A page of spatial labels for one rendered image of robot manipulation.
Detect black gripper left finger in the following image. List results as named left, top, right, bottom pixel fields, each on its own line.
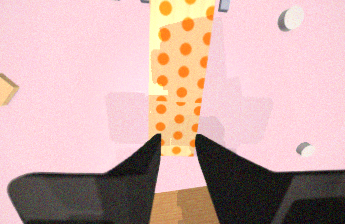
left=6, top=133, right=162, bottom=224

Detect grey short cylinder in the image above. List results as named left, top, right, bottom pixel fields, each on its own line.
left=296, top=142, right=315, bottom=157
left=277, top=5, right=304, bottom=32

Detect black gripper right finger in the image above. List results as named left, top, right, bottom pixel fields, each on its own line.
left=195, top=134, right=345, bottom=224

